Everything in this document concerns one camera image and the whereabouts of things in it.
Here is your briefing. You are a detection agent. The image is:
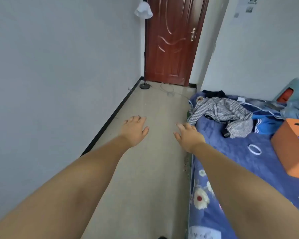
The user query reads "person's right hand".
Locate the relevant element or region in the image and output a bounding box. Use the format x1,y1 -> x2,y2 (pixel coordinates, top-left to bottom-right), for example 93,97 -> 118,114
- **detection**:
173,122 -> 206,154

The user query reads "person's left hand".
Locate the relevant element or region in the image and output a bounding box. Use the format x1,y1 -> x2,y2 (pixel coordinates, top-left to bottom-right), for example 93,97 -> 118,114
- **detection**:
118,116 -> 150,148

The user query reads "black floor lamp white shade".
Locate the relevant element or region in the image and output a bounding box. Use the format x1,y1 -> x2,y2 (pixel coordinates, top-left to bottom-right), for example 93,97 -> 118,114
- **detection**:
134,0 -> 154,90

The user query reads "person's right forearm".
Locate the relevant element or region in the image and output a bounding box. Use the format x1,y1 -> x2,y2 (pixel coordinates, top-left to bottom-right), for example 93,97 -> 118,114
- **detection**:
192,141 -> 299,239

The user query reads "person's left forearm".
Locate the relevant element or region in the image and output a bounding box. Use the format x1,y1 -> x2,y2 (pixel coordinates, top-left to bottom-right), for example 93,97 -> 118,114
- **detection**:
0,135 -> 134,239

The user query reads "black-white checked shirt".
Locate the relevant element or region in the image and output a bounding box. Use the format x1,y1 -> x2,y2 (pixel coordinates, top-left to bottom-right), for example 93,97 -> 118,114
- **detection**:
187,97 -> 254,139

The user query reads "black garment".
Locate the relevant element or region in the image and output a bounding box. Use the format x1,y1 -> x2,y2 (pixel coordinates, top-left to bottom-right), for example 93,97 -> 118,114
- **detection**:
202,90 -> 227,99

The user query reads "blue garment with white stripes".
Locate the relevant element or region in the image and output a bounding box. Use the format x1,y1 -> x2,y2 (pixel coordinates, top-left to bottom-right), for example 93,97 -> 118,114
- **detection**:
251,107 -> 287,135

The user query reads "red-brown wooden door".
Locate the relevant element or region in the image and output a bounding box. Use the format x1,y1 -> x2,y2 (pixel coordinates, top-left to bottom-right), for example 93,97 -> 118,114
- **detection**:
144,0 -> 210,87

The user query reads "orange cardboard box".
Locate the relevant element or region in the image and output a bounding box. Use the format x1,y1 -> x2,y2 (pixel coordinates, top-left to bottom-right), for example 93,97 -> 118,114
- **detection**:
271,119 -> 299,181

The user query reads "light blue cloth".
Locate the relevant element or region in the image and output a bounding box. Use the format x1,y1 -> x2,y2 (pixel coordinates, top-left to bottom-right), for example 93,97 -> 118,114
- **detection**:
280,99 -> 299,121

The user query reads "white ring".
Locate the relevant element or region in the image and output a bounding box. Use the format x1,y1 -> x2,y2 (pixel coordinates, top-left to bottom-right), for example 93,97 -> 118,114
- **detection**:
247,144 -> 262,155

